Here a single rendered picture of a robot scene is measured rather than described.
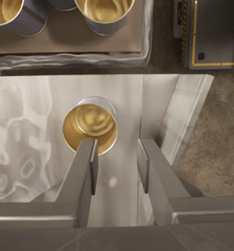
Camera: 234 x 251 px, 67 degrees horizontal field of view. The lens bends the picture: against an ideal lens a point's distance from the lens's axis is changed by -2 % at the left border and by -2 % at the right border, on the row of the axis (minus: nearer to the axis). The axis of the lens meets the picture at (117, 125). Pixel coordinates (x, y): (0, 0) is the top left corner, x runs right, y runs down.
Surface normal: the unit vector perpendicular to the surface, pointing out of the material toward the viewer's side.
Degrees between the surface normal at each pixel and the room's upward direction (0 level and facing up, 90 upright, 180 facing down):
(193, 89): 90
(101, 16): 2
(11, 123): 0
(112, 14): 2
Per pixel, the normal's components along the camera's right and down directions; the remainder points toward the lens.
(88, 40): 0.04, 0.32
